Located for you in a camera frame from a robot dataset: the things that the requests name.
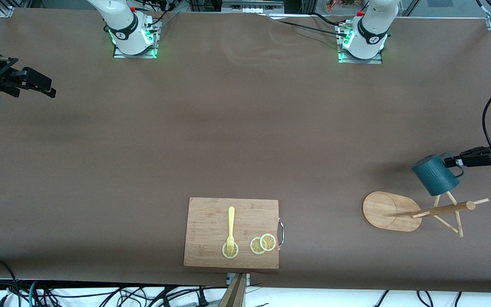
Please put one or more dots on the wooden beam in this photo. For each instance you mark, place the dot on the wooden beam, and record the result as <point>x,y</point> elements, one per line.
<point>232,296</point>

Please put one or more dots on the wooden mug rack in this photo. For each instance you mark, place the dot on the wooden mug rack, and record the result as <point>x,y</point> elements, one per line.
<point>386,211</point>

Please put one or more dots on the bamboo cutting board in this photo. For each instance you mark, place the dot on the bamboo cutting board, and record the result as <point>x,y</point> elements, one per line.
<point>211,226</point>

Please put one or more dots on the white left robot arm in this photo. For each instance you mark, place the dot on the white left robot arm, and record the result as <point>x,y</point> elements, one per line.
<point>371,30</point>

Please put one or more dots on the teal mug yellow inside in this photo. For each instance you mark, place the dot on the teal mug yellow inside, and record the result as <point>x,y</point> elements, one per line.
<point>435,177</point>

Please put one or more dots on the small metal bracket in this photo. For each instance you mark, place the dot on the small metal bracket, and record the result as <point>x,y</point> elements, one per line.
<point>247,278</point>

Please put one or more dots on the lemon slice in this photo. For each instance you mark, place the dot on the lemon slice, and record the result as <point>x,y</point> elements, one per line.
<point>255,246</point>
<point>268,242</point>
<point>225,251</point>

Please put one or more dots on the grey power strip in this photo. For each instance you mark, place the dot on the grey power strip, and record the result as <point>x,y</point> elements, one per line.
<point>252,6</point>

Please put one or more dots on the brown table cloth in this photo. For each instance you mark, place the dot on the brown table cloth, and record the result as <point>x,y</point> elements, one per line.
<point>245,128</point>

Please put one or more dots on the yellow plastic fork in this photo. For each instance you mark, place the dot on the yellow plastic fork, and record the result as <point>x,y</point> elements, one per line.
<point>231,221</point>

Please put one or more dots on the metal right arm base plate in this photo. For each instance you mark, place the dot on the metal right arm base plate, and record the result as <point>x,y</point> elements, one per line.
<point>154,42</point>

